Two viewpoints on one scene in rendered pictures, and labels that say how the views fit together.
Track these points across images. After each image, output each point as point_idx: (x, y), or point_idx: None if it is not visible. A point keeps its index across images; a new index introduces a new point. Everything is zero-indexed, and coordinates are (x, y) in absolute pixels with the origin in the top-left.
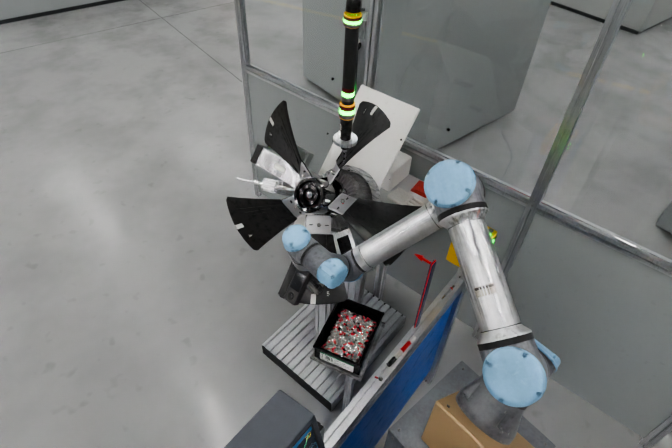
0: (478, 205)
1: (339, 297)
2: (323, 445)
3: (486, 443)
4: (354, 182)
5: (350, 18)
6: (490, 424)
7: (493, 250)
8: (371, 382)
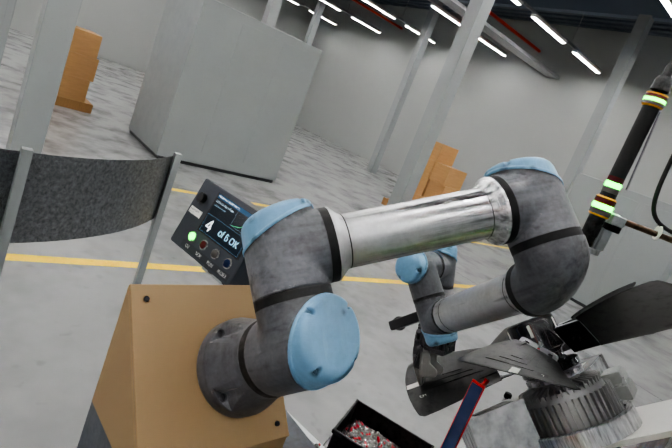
0: (498, 180)
1: (421, 408)
2: (243, 257)
3: (208, 298)
4: (595, 386)
5: (646, 92)
6: (229, 320)
7: (444, 205)
8: (312, 439)
